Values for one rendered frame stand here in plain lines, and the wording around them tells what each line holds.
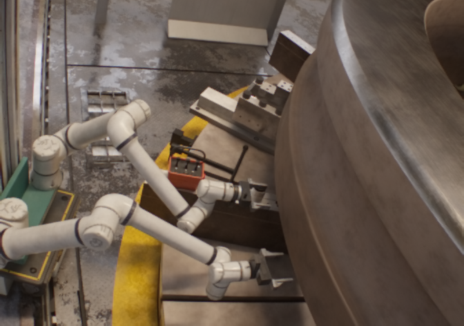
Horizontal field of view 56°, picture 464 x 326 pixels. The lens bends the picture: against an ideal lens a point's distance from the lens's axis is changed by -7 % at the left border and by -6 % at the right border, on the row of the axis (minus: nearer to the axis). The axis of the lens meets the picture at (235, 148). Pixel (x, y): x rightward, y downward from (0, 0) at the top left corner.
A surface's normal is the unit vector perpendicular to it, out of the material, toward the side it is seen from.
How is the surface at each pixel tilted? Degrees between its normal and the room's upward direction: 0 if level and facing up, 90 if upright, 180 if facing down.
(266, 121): 90
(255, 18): 90
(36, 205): 0
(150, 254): 0
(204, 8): 90
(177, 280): 0
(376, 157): 90
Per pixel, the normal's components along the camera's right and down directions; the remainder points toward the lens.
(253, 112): -0.40, 0.52
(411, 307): -0.88, 0.08
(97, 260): 0.27, -0.73
